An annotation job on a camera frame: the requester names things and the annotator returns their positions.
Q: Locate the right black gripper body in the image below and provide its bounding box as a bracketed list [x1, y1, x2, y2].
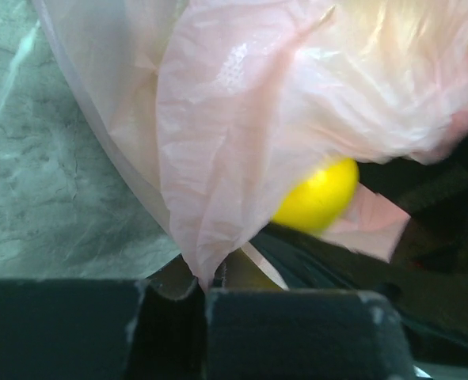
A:
[253, 136, 468, 364]

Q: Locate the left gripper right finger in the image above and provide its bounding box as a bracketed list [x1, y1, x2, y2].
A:
[206, 289, 416, 379]

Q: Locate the pink plastic bag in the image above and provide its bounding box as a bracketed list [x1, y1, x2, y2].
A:
[34, 1, 468, 287]

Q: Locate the yellow lemon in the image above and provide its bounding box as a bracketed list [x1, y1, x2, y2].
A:
[272, 158, 359, 233]

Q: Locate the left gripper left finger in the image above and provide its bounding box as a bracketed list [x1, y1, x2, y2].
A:
[0, 279, 201, 379]

